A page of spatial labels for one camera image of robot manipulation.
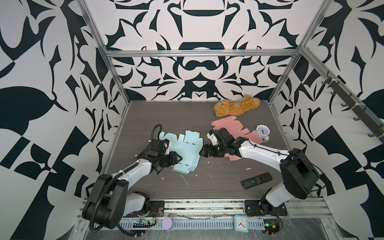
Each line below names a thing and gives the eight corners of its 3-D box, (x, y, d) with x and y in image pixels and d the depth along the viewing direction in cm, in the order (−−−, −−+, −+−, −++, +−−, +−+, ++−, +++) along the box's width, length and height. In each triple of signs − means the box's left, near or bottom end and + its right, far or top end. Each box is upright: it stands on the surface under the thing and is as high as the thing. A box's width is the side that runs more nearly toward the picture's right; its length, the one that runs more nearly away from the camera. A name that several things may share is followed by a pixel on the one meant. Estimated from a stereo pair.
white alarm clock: (259, 142, 99) (261, 139, 97) (255, 126, 107) (256, 124, 105) (272, 142, 99) (274, 139, 97) (266, 126, 107) (267, 124, 105)
